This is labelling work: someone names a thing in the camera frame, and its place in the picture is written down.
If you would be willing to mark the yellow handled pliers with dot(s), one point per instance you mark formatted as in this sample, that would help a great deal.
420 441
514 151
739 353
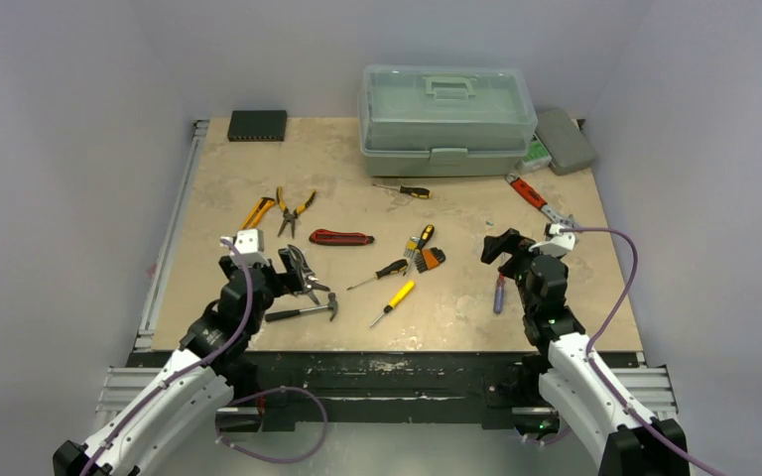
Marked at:
257 212

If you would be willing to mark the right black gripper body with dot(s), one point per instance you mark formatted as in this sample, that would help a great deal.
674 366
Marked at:
515 248

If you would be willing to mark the grey plastic case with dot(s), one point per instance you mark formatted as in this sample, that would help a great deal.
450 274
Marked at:
570 150

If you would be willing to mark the translucent green tool box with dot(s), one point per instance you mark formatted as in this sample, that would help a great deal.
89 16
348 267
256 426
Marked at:
443 122

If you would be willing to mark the black handled hammer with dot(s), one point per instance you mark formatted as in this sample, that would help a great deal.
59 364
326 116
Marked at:
331 307

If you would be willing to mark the black handled screwdriver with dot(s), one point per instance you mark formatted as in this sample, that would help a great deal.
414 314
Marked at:
395 267

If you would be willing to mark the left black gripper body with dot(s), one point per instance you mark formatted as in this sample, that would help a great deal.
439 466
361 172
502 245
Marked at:
276 281

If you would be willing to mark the black yellow stubby screwdriver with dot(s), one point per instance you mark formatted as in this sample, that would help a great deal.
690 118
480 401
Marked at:
415 245

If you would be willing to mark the black network switch box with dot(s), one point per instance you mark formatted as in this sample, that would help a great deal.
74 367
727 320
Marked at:
257 126

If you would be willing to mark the green white screw box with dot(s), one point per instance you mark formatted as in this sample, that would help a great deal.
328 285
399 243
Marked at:
537 158

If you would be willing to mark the red adjustable wrench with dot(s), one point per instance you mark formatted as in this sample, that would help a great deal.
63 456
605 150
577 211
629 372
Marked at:
527 192

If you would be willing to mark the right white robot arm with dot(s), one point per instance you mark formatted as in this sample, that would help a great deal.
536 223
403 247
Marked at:
622 435

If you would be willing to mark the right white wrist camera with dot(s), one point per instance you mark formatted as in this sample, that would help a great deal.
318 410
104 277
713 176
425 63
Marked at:
559 240

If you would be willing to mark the yellow handled screwdriver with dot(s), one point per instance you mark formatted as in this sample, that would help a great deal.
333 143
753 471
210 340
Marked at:
400 295

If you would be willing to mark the black pruning shears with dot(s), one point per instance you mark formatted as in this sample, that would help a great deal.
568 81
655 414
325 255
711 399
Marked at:
308 278

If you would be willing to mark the yellow black needle pliers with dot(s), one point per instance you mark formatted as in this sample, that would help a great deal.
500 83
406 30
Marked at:
290 216

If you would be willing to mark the orange hex key set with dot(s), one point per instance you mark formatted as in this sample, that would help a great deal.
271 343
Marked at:
429 259

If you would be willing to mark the blue red screwdriver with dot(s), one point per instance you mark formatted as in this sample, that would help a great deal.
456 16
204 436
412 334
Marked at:
498 297

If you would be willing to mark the red black utility knife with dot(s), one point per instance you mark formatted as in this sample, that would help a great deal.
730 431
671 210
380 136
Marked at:
330 238

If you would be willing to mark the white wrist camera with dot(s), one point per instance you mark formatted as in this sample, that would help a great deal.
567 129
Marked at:
246 247
559 240

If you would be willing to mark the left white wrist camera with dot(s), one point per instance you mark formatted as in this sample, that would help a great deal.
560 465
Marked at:
246 247

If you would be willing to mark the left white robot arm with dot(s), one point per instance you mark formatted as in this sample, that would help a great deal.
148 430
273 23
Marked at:
206 373

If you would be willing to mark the aluminium rail frame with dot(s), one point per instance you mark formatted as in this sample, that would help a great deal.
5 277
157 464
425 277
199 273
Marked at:
159 331

